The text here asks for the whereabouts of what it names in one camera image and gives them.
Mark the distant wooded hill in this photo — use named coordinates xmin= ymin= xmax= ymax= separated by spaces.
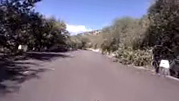
xmin=69 ymin=25 xmax=104 ymax=52

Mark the grey asphalt road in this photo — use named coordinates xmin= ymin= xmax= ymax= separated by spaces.
xmin=0 ymin=37 xmax=179 ymax=101

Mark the row of trees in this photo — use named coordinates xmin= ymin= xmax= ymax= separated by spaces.
xmin=95 ymin=0 xmax=179 ymax=81
xmin=0 ymin=0 xmax=82 ymax=67

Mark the white marker post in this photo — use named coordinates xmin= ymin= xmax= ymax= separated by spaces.
xmin=157 ymin=58 xmax=172 ymax=77
xmin=17 ymin=44 xmax=24 ymax=51

